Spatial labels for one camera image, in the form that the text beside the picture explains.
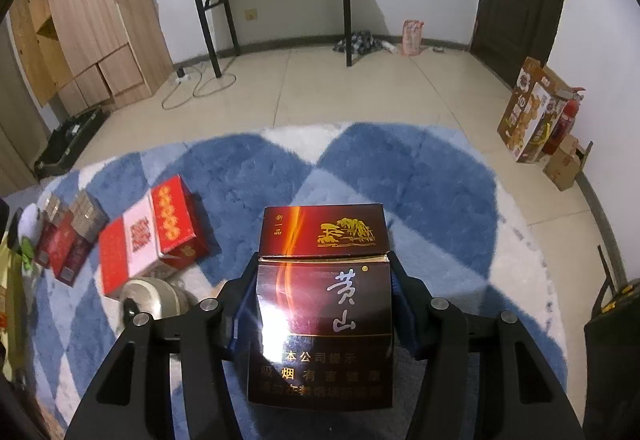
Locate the red cigarette pack grey top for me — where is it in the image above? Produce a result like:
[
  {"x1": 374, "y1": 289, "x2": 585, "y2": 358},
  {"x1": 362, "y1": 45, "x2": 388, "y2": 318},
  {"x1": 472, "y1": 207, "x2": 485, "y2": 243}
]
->
[
  {"x1": 54, "y1": 191, "x2": 109, "y2": 286},
  {"x1": 34, "y1": 194, "x2": 68, "y2": 271}
]

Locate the small brown cardboard box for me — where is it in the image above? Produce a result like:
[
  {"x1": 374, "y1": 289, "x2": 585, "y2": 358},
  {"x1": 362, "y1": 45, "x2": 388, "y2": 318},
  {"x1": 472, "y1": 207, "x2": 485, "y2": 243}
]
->
[{"x1": 542, "y1": 135, "x2": 593, "y2": 192}]

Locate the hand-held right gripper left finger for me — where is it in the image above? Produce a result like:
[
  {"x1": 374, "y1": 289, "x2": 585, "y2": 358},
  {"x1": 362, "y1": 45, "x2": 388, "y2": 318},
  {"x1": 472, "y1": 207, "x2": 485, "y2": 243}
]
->
[{"x1": 65, "y1": 250, "x2": 261, "y2": 440}]

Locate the pale yellow plastic basin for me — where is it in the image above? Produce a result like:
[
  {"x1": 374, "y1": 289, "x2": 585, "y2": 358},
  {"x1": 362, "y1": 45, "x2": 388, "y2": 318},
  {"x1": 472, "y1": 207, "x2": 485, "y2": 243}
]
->
[{"x1": 0, "y1": 220, "x2": 31, "y2": 386}]

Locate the wooden wardrobe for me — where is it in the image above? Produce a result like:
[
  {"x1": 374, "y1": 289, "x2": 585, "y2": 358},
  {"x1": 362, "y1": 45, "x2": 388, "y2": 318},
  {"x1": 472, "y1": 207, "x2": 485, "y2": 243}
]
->
[{"x1": 10, "y1": 0, "x2": 173, "y2": 113}]

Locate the red white cigarette carton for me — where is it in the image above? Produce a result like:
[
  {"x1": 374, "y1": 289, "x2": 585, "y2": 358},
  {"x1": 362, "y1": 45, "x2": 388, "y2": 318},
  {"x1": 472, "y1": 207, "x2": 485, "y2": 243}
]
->
[{"x1": 98, "y1": 174, "x2": 211, "y2": 298}]

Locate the dark red cigarette carton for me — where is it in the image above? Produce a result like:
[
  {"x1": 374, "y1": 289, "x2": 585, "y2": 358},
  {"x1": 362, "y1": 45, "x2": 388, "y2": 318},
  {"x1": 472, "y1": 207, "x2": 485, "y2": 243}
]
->
[{"x1": 247, "y1": 204, "x2": 393, "y2": 412}]

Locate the printed cardboard box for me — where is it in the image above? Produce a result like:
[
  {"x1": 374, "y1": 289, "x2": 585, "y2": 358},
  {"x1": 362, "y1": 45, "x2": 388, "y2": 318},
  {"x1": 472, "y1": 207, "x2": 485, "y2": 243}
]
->
[{"x1": 496, "y1": 56, "x2": 568, "y2": 163}]

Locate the round black foam disc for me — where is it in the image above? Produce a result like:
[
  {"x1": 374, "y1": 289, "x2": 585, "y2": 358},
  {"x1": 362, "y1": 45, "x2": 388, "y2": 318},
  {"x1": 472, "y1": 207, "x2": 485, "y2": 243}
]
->
[{"x1": 119, "y1": 276, "x2": 199, "y2": 322}]

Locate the blue white plush blanket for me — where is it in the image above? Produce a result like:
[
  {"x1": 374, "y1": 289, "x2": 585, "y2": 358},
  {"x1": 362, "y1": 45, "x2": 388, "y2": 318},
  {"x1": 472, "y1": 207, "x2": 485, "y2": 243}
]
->
[{"x1": 20, "y1": 121, "x2": 568, "y2": 440}]

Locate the small white plush item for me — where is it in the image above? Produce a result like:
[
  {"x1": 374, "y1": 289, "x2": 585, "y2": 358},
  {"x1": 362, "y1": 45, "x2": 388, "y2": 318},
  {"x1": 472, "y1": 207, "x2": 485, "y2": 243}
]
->
[{"x1": 17, "y1": 207, "x2": 43, "y2": 241}]

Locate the pink plastic bag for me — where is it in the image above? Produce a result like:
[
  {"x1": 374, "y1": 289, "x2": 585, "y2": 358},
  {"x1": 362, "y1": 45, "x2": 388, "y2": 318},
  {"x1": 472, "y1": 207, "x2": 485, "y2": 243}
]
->
[{"x1": 400, "y1": 19, "x2": 427, "y2": 57}]

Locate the red fire extinguisher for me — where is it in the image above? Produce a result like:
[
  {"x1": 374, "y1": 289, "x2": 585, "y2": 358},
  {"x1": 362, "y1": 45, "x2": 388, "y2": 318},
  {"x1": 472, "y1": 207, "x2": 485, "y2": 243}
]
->
[{"x1": 542, "y1": 87, "x2": 583, "y2": 156}]

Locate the black case yellow trim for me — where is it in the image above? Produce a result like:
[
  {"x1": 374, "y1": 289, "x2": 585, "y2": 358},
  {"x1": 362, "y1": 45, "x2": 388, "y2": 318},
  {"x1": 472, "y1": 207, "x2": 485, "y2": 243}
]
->
[{"x1": 584, "y1": 245, "x2": 640, "y2": 440}]

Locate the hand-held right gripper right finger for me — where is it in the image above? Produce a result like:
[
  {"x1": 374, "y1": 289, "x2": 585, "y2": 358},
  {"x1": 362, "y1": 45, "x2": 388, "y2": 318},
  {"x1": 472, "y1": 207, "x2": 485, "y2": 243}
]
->
[{"x1": 387, "y1": 250, "x2": 586, "y2": 440}]

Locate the black floor tray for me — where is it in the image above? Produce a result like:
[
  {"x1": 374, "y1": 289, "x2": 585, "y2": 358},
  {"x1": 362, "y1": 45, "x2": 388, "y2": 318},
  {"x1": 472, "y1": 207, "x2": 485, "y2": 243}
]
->
[{"x1": 34, "y1": 105, "x2": 108, "y2": 178}]

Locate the bright red cigarette pack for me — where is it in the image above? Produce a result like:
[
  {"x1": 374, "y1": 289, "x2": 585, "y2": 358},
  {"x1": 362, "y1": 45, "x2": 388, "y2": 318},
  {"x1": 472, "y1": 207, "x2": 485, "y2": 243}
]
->
[{"x1": 47, "y1": 212, "x2": 76, "y2": 273}]

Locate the plaid cloth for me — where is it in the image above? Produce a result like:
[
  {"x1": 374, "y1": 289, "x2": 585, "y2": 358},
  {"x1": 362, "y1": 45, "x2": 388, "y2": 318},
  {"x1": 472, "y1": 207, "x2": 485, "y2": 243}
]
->
[{"x1": 332, "y1": 30, "x2": 386, "y2": 56}]

